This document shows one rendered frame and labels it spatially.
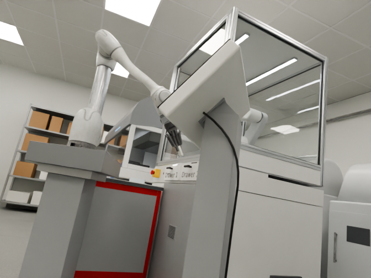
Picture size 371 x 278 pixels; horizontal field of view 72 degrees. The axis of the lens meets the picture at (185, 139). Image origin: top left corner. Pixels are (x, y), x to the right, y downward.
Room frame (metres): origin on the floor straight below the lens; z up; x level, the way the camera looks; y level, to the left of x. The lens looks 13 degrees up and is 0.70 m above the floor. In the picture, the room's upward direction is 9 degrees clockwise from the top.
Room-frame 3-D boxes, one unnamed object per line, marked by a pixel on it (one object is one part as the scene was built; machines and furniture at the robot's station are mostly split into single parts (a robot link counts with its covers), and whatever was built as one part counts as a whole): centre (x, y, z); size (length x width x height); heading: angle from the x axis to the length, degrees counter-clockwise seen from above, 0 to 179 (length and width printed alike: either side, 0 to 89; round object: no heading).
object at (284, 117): (1.66, -0.60, 1.52); 0.87 x 0.01 x 0.86; 114
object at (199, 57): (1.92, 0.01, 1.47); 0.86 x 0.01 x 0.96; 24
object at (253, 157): (2.11, -0.40, 1.47); 1.02 x 0.95 x 1.04; 24
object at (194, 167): (1.66, -0.07, 0.87); 0.29 x 0.02 x 0.11; 24
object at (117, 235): (2.20, 0.50, 0.38); 0.62 x 0.58 x 0.76; 24
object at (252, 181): (2.11, -0.40, 0.87); 1.02 x 0.95 x 0.14; 24
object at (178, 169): (1.95, 0.05, 0.87); 0.29 x 0.02 x 0.11; 24
